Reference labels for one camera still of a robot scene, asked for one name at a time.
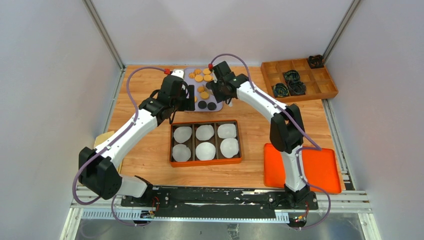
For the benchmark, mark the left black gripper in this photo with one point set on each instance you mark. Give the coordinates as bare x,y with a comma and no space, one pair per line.
188,103

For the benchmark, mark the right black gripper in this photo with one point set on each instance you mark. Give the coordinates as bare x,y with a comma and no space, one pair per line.
219,97

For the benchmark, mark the black sandwich cookie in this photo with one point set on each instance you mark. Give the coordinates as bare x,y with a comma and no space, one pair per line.
210,85
202,105
211,106

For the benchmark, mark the lavender cookie tray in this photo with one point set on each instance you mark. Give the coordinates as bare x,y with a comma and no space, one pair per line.
191,81

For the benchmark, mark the metal tongs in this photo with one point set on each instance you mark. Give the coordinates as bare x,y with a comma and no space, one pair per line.
227,101

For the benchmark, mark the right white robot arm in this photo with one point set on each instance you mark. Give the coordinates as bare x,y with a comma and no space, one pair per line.
286,125

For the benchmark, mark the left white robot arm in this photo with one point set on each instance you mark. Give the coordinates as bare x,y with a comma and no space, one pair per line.
98,166

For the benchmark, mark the orange compartment box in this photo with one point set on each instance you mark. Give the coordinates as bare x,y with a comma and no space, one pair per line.
193,142

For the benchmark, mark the black rolled fabric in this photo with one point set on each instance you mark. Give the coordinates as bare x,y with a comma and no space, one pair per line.
280,90
316,61
296,88
291,76

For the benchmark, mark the tan folded cloth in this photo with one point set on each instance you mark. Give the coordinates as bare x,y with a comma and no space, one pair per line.
100,139

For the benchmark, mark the wooden divided organizer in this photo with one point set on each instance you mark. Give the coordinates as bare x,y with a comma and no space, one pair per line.
319,82

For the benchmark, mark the orange box lid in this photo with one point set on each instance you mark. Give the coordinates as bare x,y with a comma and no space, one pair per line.
320,167

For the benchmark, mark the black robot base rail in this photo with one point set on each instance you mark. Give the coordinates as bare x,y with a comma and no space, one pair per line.
219,203

